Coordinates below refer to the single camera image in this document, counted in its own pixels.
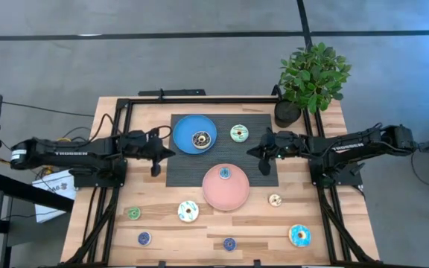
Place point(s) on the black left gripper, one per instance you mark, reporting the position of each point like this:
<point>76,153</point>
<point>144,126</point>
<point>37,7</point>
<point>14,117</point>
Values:
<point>136,147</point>

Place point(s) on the black side stand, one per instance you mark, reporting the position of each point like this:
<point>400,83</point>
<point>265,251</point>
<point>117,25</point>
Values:
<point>32,193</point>

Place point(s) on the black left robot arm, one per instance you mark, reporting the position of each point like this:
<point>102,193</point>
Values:
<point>69,152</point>

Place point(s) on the white printed paper sheet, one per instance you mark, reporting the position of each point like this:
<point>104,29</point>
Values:
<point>52,190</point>

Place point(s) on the black bar device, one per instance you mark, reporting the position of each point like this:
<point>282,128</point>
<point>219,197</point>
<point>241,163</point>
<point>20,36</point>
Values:
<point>171,92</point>

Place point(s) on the black aluminium table frame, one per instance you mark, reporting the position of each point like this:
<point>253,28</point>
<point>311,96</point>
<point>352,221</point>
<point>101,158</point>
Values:
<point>199,100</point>

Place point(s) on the large white blue-drizzle donut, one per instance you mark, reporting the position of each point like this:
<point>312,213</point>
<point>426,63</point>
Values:
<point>181,212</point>

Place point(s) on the small blue white-drizzle donut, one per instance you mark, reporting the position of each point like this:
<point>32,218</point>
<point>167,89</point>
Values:
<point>221,172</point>

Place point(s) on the pink plate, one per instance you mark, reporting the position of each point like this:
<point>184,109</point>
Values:
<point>225,193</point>

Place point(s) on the small green donut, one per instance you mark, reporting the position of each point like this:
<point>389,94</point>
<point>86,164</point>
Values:
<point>130,213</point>

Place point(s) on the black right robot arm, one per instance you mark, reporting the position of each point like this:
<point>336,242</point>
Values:
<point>348,148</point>

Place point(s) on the green leafy plant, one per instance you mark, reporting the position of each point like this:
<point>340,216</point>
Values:
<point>313,78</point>

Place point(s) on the small white donut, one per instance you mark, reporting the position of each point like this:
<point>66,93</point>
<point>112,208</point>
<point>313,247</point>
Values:
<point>272,201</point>

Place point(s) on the large mint green donut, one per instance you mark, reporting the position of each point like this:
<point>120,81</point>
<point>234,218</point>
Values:
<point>234,134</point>

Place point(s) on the large light blue donut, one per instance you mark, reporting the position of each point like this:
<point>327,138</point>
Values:
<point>292,236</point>

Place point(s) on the blue plate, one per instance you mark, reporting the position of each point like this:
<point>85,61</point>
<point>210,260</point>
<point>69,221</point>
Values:
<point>184,130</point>

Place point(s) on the large chocolate sprinkled donut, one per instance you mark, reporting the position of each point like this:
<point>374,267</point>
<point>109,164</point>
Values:
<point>195,140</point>

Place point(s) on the black plant pot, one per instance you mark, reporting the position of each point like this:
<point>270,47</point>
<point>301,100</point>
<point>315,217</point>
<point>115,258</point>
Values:
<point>285,115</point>

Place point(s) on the small dark blue sprinkled donut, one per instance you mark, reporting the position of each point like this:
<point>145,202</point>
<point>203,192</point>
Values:
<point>140,239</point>
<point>226,244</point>

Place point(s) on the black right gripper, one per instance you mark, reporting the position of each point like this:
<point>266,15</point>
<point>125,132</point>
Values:
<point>287,146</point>

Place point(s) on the grey woven placemat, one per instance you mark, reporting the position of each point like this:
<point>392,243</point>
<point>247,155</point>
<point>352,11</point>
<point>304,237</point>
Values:
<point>244,164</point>

